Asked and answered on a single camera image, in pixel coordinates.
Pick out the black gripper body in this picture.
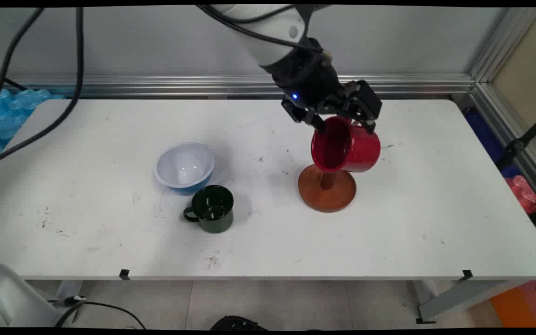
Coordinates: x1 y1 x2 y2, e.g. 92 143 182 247
262 47 350 116

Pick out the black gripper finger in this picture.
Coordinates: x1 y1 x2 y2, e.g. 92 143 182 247
342 80 383 134
281 98 327 134

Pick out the red enamel mug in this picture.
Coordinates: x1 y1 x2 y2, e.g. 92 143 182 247
311 116 382 174

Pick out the brown wooden mug tree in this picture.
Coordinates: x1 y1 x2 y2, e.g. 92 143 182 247
298 163 357 214

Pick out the blue plastic crate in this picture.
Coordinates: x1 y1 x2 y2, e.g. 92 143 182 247
464 108 523 179

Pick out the white and blue bowl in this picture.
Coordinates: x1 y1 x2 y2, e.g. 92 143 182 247
154 142 216 195

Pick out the dark green enamel mug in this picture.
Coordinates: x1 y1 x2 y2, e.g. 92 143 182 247
183 185 235 234

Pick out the black tripod stand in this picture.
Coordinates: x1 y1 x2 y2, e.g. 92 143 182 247
495 107 536 171

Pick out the red plastic bag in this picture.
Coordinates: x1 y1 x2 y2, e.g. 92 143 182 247
505 175 536 253

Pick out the grey metal table leg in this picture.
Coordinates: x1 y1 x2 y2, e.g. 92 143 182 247
412 279 529 324
55 280 85 304

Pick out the black object on floor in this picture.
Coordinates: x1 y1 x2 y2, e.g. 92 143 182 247
209 315 269 331

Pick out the orange box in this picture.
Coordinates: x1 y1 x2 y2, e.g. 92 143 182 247
490 278 536 328

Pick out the blue bubble wrap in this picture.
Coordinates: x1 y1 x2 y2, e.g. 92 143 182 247
0 88 67 163

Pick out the grey rounded plastic housing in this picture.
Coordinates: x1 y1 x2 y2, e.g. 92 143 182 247
0 261 64 328

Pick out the slanted aluminium frame post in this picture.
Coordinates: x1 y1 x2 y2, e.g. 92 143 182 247
469 7 536 208

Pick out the horizontal aluminium frame rail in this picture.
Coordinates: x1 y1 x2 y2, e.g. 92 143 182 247
0 74 476 99

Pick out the thick black hanging cable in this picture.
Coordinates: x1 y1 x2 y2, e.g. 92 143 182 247
0 7 45 119
0 7 85 170

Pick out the black floor cable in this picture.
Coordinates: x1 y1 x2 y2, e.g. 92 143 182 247
54 295 147 330

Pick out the thin black cable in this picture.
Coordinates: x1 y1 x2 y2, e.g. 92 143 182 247
0 67 27 90

